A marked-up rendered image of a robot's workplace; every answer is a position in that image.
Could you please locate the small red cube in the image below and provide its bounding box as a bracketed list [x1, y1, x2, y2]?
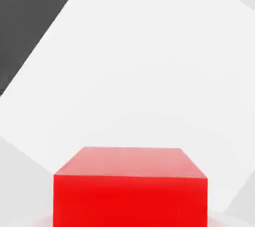
[53, 146, 208, 227]

